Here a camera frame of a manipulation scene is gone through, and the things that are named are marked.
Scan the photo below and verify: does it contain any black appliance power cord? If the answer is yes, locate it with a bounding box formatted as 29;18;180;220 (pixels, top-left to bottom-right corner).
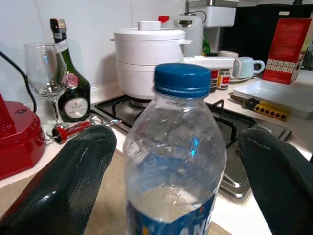
0;50;38;114

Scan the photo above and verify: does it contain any light blue saucer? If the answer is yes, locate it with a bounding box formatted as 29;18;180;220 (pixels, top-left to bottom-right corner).
228;75;254;83

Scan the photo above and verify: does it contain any white countertop appliance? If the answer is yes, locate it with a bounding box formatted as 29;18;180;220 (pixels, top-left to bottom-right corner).
184;0;237;28

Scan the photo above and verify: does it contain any clear wine glass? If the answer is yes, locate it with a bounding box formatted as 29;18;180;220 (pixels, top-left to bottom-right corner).
23;42;71;137

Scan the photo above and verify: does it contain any clear blue capped water bottle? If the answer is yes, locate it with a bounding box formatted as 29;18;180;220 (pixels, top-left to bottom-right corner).
123;63;227;235

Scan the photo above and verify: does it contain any white flat container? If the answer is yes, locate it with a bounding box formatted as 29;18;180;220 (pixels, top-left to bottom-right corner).
182;55;238;70

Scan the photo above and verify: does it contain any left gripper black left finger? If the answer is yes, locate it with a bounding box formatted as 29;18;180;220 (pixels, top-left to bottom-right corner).
0;124;117;235

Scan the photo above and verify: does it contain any steel gas stove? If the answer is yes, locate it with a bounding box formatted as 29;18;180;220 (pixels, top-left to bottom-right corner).
90;94;293;204

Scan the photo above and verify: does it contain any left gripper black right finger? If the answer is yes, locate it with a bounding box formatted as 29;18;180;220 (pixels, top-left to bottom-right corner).
237;128;313;235

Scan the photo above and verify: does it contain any tall red carton box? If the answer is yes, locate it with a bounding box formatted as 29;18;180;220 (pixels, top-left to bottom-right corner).
262;17;313;86

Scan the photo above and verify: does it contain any dark green champagne bottle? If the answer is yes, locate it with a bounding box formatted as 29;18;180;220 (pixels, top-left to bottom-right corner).
49;18;91;123

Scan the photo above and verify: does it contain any small red label jar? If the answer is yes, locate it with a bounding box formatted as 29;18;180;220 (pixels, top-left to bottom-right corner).
209;69;220;94

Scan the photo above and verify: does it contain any yellow handled black tool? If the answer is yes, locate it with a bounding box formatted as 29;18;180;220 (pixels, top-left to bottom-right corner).
229;94;291;122

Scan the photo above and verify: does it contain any light blue mug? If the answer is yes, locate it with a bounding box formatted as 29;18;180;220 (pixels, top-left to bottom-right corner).
231;56;266;79

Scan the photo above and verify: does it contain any white plastic canister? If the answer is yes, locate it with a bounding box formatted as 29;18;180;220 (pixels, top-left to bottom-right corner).
176;14;205;57

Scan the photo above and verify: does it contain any white lidded cooking pot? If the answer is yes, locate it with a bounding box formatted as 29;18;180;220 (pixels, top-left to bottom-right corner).
109;21;194;101

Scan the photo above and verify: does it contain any white rectangular tray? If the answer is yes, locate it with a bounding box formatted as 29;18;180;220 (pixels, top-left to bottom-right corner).
232;80;313;120

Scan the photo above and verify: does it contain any red corkscrew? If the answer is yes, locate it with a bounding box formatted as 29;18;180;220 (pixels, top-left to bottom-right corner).
52;119;123;145

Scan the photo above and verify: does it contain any black box appliance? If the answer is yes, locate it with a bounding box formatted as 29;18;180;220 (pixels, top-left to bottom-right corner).
219;4;313;73

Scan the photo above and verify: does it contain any red kitchen appliance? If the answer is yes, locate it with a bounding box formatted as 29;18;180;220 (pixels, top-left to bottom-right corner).
0;93;47;182

